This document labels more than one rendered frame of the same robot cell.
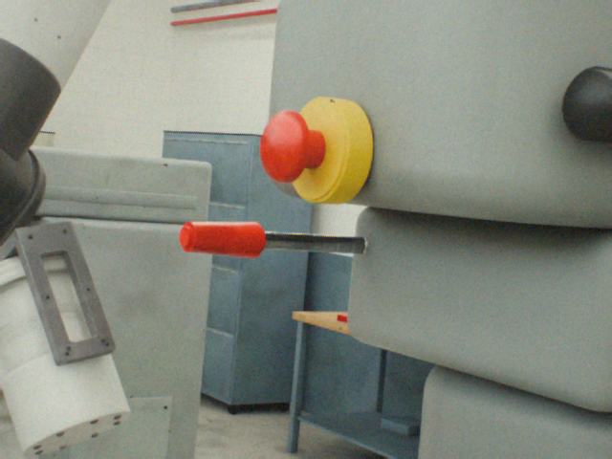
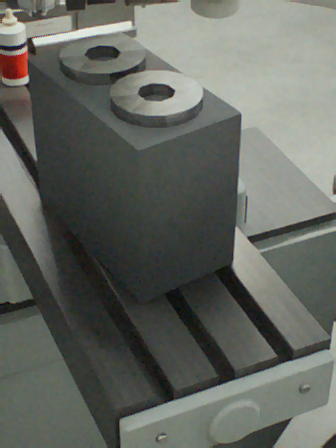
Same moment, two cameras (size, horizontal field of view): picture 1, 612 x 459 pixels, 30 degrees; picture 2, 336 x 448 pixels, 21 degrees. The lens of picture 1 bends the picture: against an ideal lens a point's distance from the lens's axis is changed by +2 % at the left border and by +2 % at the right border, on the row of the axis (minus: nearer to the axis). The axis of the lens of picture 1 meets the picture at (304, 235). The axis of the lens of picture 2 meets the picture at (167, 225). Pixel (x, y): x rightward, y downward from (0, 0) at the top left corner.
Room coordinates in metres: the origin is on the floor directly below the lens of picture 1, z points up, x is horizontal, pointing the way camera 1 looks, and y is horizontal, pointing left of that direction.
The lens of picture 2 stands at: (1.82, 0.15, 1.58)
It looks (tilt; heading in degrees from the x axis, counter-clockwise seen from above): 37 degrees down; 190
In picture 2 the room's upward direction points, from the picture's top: straight up
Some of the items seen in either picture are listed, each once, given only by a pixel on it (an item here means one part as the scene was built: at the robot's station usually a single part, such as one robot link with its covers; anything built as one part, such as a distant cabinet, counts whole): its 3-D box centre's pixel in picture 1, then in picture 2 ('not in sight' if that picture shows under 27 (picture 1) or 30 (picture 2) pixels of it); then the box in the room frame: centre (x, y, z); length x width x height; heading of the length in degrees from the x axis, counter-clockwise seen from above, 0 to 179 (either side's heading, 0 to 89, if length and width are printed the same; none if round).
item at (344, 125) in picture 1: (329, 151); not in sight; (0.65, -0.01, 1.76); 0.06 x 0.02 x 0.06; 34
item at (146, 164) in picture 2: not in sight; (131, 156); (1.02, -0.03, 1.05); 0.22 x 0.12 x 0.20; 44
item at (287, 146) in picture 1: (295, 147); not in sight; (0.63, 0.01, 1.76); 0.04 x 0.03 x 0.04; 34
